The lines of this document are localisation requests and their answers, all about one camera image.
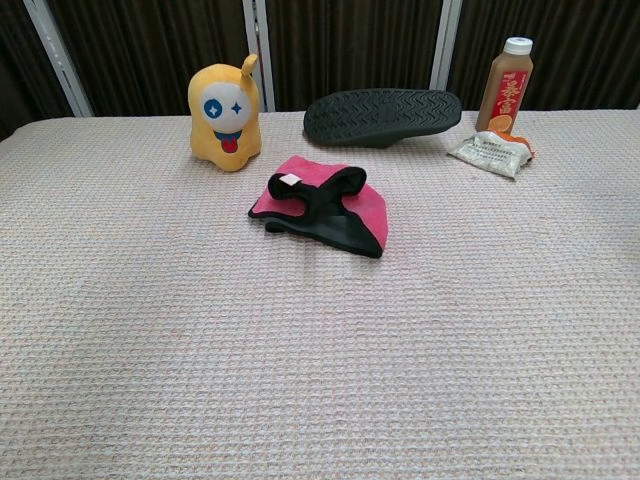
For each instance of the pink towel with black trim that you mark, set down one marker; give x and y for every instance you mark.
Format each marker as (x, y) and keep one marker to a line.
(370, 210)

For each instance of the brown juice bottle red label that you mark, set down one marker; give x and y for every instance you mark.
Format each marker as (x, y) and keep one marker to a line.
(502, 85)

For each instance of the yellow plush monster toy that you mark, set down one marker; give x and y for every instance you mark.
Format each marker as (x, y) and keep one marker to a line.
(205, 135)

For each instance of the black slipper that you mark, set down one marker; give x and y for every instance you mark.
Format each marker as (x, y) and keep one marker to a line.
(380, 115)

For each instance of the dark pleated curtain panel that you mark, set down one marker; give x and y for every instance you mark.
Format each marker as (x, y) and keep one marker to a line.
(350, 40)
(585, 50)
(150, 50)
(20, 60)

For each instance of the white partition post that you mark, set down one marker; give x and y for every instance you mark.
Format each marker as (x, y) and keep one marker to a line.
(445, 45)
(55, 55)
(262, 30)

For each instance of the white and orange snack packet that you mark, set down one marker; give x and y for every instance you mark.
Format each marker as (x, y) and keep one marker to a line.
(490, 152)

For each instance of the beige woven tablecloth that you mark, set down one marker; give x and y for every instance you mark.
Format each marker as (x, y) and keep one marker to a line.
(150, 325)

